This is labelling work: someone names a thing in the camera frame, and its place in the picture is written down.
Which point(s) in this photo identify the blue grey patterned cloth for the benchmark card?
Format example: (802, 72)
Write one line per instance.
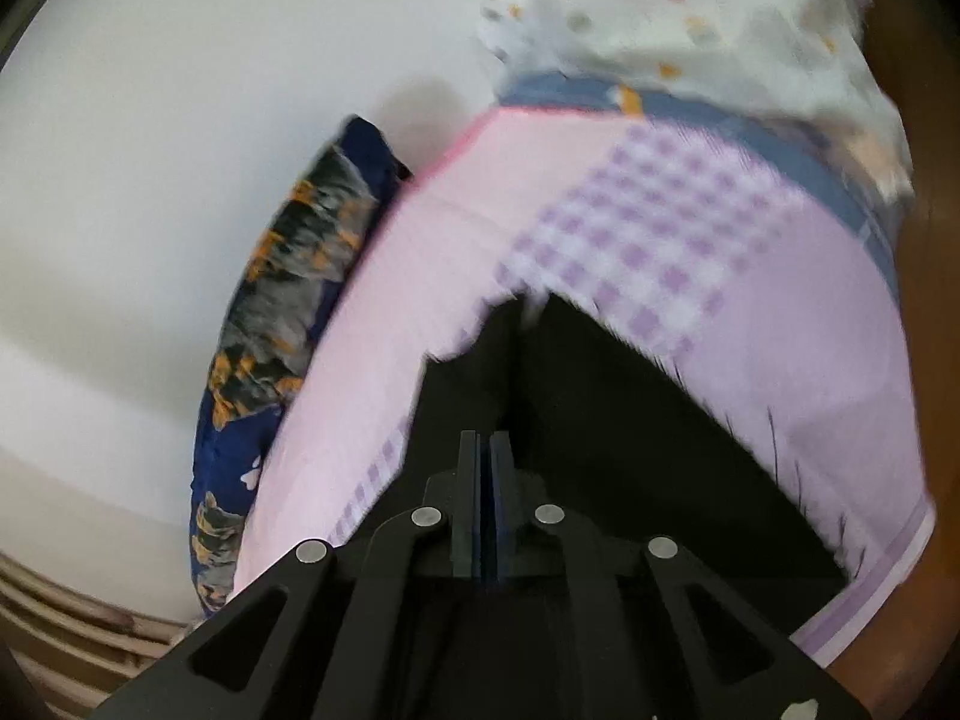
(750, 135)

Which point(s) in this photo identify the pink purple checked bedsheet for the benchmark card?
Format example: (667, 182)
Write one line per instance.
(450, 240)

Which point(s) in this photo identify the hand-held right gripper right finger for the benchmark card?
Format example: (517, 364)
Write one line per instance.
(502, 510)

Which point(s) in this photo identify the beige wooden cabinet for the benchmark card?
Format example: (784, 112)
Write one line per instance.
(60, 615)

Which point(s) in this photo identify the blue patterned pillow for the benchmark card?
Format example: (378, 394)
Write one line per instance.
(300, 262)

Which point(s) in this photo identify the black pants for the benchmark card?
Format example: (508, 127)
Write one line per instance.
(637, 465)

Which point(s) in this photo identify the white dotted quilt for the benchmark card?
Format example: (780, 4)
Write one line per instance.
(675, 15)

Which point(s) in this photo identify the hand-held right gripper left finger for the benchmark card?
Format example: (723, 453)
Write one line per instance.
(466, 510)

